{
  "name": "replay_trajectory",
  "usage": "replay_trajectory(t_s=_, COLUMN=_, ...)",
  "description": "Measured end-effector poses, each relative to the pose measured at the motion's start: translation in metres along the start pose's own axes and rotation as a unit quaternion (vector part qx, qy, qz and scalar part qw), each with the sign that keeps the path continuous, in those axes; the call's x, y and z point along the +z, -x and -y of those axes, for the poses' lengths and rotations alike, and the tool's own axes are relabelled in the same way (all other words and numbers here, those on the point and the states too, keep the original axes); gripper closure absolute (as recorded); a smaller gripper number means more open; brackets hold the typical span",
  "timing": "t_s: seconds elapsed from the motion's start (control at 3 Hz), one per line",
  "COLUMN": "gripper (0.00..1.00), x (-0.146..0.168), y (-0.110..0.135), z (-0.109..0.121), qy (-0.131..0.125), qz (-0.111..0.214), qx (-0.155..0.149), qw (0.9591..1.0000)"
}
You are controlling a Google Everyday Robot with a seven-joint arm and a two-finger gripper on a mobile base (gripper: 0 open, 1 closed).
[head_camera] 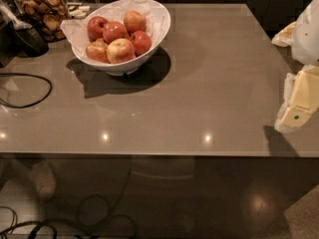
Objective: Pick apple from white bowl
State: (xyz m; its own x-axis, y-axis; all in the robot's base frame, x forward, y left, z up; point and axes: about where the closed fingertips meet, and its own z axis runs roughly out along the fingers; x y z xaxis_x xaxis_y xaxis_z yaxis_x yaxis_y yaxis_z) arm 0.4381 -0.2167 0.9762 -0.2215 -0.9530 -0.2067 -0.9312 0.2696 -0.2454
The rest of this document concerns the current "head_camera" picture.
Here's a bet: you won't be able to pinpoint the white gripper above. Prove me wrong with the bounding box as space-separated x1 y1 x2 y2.
271 0 319 133

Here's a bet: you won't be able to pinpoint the yellow red apple front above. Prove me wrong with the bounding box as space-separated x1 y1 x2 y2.
107 38 136 64

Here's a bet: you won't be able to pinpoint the white paper bowl liner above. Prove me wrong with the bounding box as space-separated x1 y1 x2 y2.
61 0 170 56

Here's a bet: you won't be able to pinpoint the white ceramic bowl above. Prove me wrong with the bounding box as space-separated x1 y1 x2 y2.
68 0 172 77

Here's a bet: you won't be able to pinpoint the red yellow apple back right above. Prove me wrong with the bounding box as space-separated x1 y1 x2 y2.
124 10 147 33

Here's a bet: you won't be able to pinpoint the red apple centre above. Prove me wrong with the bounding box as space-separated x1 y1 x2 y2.
103 21 130 44

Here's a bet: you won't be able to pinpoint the orange apple front left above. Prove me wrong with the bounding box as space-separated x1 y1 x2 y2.
86 38 109 63

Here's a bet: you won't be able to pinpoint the red apple back left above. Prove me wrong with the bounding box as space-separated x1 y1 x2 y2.
87 16 108 40

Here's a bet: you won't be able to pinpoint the white items behind bowl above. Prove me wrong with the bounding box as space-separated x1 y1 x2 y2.
68 5 90 19

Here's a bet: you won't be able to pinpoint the glass jar of chips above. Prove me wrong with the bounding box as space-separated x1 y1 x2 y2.
14 0 71 42

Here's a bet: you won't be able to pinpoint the black round appliance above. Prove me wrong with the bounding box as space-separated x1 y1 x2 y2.
14 28 49 58

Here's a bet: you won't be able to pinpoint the black cable on table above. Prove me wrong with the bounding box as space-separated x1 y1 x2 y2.
0 72 53 110

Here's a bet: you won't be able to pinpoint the white spoon handle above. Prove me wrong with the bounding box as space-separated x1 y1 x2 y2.
0 0 32 30

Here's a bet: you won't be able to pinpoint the black cables on floor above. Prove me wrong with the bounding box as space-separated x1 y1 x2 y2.
0 169 138 239

